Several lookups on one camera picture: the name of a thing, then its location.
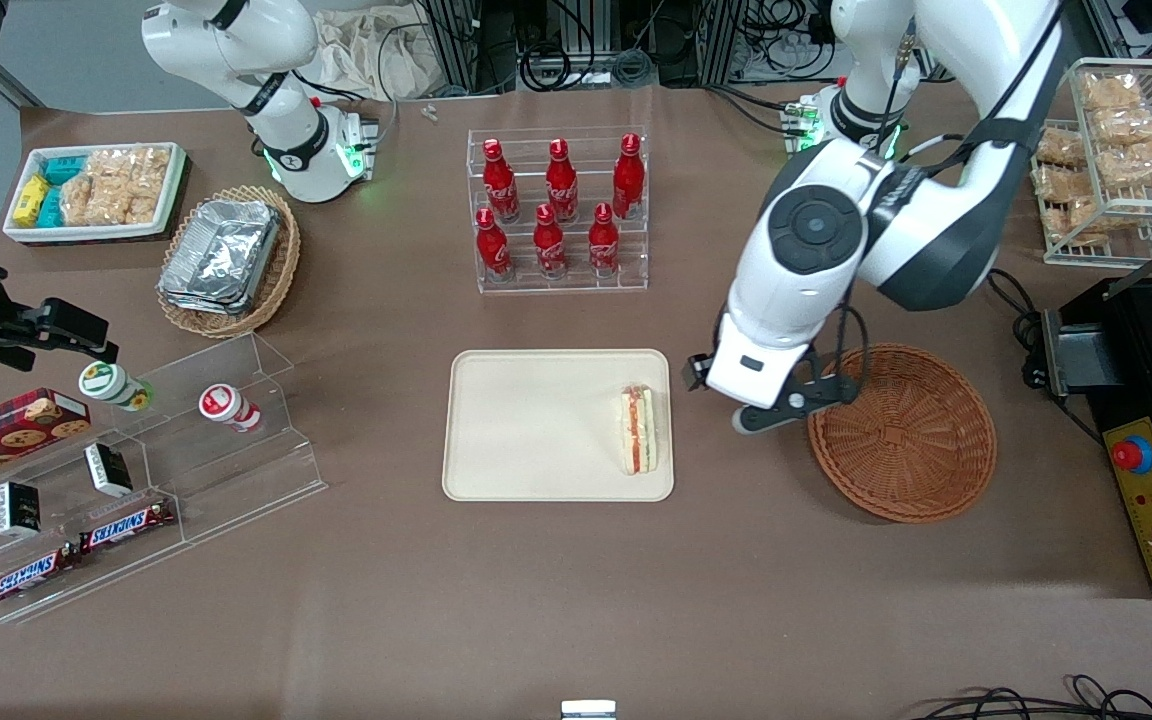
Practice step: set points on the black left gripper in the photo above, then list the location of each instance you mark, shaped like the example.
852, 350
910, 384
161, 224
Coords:
694, 373

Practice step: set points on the triangular sandwich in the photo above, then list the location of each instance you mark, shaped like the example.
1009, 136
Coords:
639, 430

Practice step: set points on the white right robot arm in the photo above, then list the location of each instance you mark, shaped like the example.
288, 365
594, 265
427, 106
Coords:
276, 120

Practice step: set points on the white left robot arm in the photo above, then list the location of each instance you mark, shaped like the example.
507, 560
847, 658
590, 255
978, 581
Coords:
806, 270

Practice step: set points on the white rectangular snack tray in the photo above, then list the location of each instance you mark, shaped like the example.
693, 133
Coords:
96, 233

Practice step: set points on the beige plastic tray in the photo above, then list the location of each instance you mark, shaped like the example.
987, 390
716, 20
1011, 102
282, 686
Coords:
536, 425

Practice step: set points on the oval light wicker basket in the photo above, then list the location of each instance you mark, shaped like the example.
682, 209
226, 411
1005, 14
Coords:
281, 270

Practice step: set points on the round brown wicker basket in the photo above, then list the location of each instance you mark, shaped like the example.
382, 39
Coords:
906, 450

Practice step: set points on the green-capped yogurt bottle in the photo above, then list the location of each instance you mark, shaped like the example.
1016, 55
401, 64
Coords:
108, 382

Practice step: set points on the small black box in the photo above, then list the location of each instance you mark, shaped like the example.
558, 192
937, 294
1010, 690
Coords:
18, 508
108, 470

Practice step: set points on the red cookie box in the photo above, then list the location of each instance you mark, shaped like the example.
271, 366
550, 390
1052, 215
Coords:
6, 430

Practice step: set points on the clear acrylic bottle rack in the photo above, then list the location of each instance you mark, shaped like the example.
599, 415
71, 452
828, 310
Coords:
636, 255

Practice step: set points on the red-capped yogurt bottle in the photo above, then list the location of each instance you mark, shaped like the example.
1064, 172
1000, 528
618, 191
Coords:
226, 405

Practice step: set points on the stacked foil containers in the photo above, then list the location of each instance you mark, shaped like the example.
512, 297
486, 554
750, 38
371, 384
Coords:
221, 255

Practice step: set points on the teal snack packet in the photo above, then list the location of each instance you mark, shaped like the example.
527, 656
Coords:
64, 168
50, 208

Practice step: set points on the red cola bottle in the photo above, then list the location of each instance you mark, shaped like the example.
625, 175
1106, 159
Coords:
492, 248
562, 185
499, 185
603, 243
628, 180
549, 245

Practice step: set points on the clear bag of rice crackers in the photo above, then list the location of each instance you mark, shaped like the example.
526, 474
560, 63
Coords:
116, 185

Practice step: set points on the yellow snack packet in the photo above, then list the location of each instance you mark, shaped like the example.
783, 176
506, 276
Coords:
31, 200

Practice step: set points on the Snickers chocolate bar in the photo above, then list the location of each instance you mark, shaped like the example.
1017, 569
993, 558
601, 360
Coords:
126, 525
31, 577

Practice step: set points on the clear acrylic step stand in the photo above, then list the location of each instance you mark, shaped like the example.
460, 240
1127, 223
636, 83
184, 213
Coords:
236, 470

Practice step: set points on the beige crumpled cloth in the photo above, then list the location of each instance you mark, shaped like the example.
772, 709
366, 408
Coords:
376, 55

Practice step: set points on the clear bag of fried snacks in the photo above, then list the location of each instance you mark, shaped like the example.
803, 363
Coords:
1076, 222
1111, 92
1131, 125
1064, 183
1141, 165
1061, 148

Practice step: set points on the black countertop appliance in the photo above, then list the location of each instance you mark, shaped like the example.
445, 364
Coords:
1136, 340

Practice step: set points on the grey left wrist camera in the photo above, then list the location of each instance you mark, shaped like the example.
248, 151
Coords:
796, 400

